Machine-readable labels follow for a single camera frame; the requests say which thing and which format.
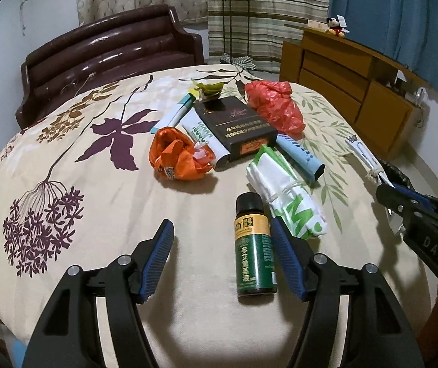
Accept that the mouse plush toy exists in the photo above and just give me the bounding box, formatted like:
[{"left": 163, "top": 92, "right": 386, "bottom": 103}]
[{"left": 325, "top": 15, "right": 350, "bottom": 38}]

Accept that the white toothbrush pack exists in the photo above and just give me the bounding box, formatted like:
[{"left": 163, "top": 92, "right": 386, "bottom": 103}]
[{"left": 345, "top": 134, "right": 390, "bottom": 185}]

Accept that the white router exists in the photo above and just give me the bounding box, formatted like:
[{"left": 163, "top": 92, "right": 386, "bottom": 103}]
[{"left": 405, "top": 86, "right": 427, "bottom": 105}]

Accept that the dark brown leather sofa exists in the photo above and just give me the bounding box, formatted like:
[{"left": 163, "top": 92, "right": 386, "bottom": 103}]
[{"left": 15, "top": 4, "right": 204, "bottom": 131}]

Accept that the white green plastic bag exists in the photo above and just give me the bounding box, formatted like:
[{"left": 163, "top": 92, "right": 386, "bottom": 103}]
[{"left": 247, "top": 144, "right": 328, "bottom": 240}]

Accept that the cream floral tablecloth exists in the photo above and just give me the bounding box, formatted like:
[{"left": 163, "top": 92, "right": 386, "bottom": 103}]
[{"left": 0, "top": 63, "right": 438, "bottom": 368}]

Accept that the blue curtain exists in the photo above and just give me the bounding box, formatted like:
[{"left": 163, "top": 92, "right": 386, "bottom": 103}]
[{"left": 326, "top": 0, "right": 438, "bottom": 113}]

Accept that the checked cloth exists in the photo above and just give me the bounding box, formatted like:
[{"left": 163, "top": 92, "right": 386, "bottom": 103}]
[{"left": 221, "top": 53, "right": 256, "bottom": 70}]

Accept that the striped curtain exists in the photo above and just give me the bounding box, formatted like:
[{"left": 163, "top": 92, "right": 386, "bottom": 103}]
[{"left": 207, "top": 0, "right": 331, "bottom": 73}]

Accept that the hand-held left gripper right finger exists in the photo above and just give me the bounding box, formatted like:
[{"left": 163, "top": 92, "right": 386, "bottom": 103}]
[{"left": 271, "top": 216, "right": 421, "bottom": 368}]

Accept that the orange plastic bag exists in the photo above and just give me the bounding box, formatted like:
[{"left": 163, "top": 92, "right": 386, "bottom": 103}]
[{"left": 149, "top": 126, "right": 217, "bottom": 182}]

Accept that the black metal plant stand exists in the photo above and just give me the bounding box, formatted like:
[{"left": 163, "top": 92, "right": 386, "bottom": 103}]
[{"left": 219, "top": 0, "right": 252, "bottom": 66}]

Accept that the wooden cabinet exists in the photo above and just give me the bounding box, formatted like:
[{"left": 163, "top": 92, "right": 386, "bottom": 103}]
[{"left": 279, "top": 23, "right": 430, "bottom": 162}]

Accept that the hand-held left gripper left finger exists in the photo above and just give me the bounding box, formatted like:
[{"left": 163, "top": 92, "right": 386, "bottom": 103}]
[{"left": 21, "top": 218, "right": 175, "bottom": 368}]

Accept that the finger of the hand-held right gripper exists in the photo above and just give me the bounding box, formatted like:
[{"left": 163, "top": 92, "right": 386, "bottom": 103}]
[
  {"left": 391, "top": 184, "right": 438, "bottom": 212},
  {"left": 375, "top": 183, "right": 432, "bottom": 221}
]

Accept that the dark brown carton box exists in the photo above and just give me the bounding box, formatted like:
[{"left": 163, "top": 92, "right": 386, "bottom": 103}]
[{"left": 195, "top": 97, "right": 279, "bottom": 163}]

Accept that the yellow green wrapper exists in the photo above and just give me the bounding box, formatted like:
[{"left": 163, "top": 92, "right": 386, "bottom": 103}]
[{"left": 190, "top": 79, "right": 225, "bottom": 102}]

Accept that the red plastic bag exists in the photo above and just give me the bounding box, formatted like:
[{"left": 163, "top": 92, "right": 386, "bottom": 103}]
[{"left": 244, "top": 80, "right": 306, "bottom": 139}]

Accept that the green glass bottle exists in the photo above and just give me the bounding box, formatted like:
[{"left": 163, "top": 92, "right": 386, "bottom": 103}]
[{"left": 235, "top": 193, "right": 278, "bottom": 298}]

